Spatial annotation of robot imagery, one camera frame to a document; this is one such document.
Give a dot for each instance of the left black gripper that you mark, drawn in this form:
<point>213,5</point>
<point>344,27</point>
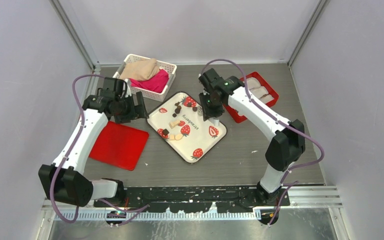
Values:
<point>137,111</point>

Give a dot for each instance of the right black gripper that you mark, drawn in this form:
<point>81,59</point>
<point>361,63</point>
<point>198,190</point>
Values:
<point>209,112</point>

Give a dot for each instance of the red box lid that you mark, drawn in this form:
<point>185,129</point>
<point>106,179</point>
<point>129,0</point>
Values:
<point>119,145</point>

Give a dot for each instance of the white oval chocolate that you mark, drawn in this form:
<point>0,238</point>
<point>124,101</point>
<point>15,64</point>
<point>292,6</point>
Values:
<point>178,137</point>

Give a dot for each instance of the red chocolate box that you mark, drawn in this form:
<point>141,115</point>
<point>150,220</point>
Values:
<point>270,100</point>

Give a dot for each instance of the metal tongs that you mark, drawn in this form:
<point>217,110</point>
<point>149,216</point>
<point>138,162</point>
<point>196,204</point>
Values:
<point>216,121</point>

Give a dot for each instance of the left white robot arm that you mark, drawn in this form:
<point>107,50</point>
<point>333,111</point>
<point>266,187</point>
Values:
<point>63,180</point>

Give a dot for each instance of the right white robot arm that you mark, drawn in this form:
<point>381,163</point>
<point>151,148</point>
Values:
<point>286,142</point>

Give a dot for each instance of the dark flower chocolate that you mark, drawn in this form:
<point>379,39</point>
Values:
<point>177,110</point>

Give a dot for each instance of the white rectangular chocolate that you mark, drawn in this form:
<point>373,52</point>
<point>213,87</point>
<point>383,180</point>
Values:
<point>176,122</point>

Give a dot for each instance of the dark ribbed square chocolate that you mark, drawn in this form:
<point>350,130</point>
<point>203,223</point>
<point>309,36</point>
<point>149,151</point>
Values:
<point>165,132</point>

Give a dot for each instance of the strawberry print white tray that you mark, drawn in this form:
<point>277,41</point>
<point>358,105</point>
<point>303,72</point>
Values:
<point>199,136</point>

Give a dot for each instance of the beige cloth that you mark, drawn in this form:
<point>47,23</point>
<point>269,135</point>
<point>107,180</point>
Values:
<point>141,70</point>

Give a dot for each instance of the white plastic basket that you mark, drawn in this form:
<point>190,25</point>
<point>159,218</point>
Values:
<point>168,67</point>

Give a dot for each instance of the white paper cup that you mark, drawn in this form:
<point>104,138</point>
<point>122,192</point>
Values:
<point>253,83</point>
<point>260,92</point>

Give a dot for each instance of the magenta cloth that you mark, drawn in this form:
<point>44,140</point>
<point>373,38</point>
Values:
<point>155,84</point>

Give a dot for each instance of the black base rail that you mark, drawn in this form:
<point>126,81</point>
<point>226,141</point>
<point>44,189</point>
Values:
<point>198,199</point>

